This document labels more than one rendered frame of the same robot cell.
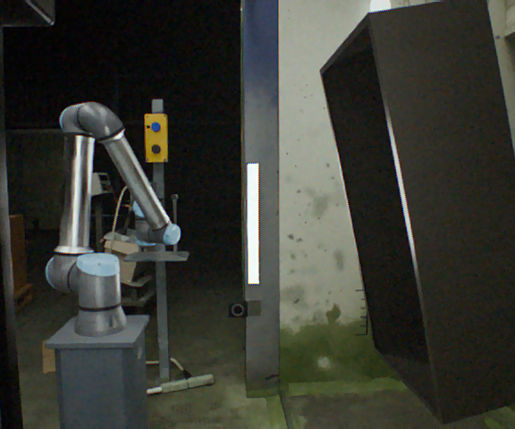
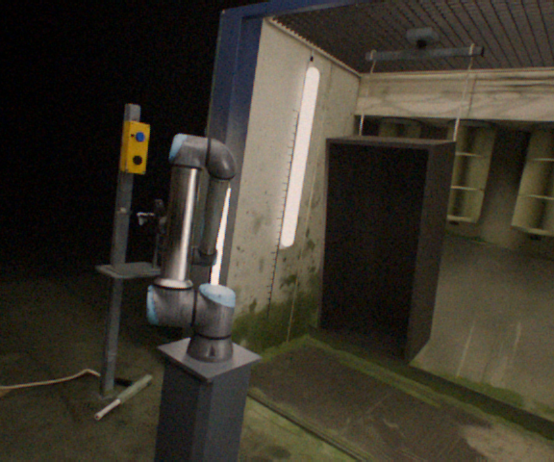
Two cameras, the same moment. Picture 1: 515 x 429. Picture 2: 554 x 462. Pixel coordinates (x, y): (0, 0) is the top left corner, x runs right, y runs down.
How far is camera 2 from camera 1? 1.71 m
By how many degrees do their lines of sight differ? 47
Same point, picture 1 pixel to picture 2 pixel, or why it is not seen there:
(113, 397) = (239, 407)
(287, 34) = (260, 80)
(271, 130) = (239, 161)
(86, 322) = (219, 349)
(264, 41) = (245, 81)
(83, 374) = (225, 396)
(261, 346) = not seen: hidden behind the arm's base
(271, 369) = not seen: hidden behind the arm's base
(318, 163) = (261, 190)
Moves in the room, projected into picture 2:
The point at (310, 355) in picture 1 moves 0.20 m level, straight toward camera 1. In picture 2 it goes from (237, 340) to (254, 351)
